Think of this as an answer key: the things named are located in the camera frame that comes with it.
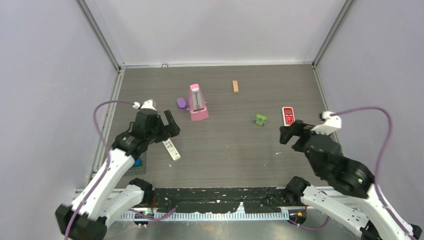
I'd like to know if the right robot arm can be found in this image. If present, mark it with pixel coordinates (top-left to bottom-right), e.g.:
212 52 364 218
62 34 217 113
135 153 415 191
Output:
279 120 423 240

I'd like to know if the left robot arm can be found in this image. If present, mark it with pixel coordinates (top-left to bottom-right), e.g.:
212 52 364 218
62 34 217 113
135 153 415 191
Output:
55 108 180 240

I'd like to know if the purple round object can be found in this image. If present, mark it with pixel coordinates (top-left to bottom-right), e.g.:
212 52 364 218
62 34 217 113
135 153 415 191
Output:
176 97 188 111

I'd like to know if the green terminal block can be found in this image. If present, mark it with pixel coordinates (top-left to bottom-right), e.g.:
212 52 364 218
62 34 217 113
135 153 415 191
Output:
254 114 268 127

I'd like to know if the pink metronome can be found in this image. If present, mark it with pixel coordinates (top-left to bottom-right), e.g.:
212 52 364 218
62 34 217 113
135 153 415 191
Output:
188 83 209 122

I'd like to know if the blue brick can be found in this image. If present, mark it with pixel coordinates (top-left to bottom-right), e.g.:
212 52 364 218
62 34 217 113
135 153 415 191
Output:
133 158 142 168

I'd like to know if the grey building baseplate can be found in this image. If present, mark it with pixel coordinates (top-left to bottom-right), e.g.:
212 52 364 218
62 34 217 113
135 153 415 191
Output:
124 152 147 176

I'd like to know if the small wooden block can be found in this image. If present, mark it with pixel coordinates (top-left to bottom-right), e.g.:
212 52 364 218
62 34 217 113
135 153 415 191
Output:
232 80 239 93

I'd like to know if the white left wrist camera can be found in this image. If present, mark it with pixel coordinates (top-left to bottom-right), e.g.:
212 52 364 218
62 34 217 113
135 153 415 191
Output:
139 99 157 111

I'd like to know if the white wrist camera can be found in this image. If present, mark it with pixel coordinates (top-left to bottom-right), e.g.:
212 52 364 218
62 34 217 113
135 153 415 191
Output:
311 111 342 136
139 99 157 111

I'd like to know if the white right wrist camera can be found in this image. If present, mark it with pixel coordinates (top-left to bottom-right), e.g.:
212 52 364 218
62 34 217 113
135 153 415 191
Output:
311 111 342 136

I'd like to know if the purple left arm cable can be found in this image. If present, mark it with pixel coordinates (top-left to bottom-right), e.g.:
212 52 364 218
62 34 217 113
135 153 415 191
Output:
63 100 178 240

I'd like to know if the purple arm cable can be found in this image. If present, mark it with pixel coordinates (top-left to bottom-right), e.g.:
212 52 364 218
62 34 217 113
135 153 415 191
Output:
288 106 418 240
63 100 178 240

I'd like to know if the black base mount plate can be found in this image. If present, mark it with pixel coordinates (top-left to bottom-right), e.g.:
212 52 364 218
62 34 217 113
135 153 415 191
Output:
139 176 310 214

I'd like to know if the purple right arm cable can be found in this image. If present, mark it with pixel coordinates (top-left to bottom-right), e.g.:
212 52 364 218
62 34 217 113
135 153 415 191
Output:
288 106 418 240

